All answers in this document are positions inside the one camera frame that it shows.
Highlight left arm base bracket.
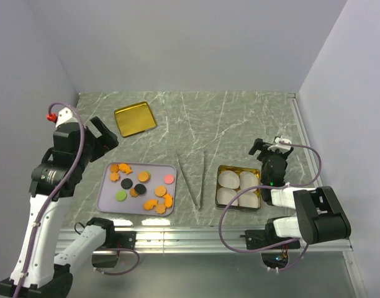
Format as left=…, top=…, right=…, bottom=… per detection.
left=91, top=231, right=137, bottom=269

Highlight pink macaron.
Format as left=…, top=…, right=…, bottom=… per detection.
left=163, top=174, right=175, bottom=184

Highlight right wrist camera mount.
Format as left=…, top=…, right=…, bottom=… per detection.
left=268, top=136, right=292, bottom=153

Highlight orange leaf cookie bottom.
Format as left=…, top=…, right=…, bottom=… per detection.
left=155, top=204, right=166, bottom=214

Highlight white paper cup top-right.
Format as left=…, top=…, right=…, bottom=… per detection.
left=240, top=171, right=259, bottom=190

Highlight orange fish cookie top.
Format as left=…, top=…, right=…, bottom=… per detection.
left=119, top=163, right=133, bottom=175

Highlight metal tongs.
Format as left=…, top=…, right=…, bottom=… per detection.
left=175, top=150, right=206, bottom=211

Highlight black sandwich cookie left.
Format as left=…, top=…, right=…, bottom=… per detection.
left=120, top=178, right=133, bottom=189

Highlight orange fish cookie right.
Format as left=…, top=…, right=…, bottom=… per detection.
left=163, top=193, right=173, bottom=208

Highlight orange fish cookie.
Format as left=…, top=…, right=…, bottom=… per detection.
left=143, top=199, right=158, bottom=210
left=119, top=163, right=133, bottom=175
left=163, top=193, right=173, bottom=208

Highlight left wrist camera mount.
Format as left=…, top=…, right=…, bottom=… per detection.
left=47, top=107, right=78, bottom=128

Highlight orange leaf cookie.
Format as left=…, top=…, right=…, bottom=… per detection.
left=155, top=204, right=166, bottom=214
left=109, top=172, right=120, bottom=182

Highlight aluminium rail frame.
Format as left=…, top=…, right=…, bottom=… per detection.
left=55, top=93, right=364, bottom=298

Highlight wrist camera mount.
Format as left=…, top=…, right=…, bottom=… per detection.
left=268, top=136, right=292, bottom=153
left=47, top=107, right=78, bottom=128

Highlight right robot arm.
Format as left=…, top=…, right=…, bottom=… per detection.
left=248, top=137, right=351, bottom=248

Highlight white paper cup bottom-right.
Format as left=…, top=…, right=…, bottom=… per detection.
left=238, top=192, right=260, bottom=209

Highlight gold cookie tin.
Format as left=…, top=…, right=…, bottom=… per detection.
left=215, top=165, right=261, bottom=212

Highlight orange fish cookie bottom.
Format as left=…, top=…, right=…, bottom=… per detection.
left=143, top=199, right=158, bottom=210

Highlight black white sandwich cookie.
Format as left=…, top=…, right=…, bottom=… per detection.
left=134, top=184, right=147, bottom=195

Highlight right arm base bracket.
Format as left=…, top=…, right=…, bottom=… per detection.
left=240, top=230, right=301, bottom=271

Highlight round waffle cookie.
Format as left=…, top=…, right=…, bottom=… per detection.
left=138, top=171, right=149, bottom=183
left=155, top=185, right=167, bottom=197

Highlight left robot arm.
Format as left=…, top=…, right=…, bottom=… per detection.
left=0, top=117, right=119, bottom=297

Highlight gold tin lid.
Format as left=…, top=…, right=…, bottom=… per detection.
left=114, top=101, right=157, bottom=137

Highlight lilac plastic tray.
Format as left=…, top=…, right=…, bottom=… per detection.
left=96, top=162, right=177, bottom=217

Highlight orange leaf cookie left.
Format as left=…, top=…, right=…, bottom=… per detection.
left=109, top=172, right=120, bottom=182

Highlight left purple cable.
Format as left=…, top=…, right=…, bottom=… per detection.
left=11, top=102, right=85, bottom=298

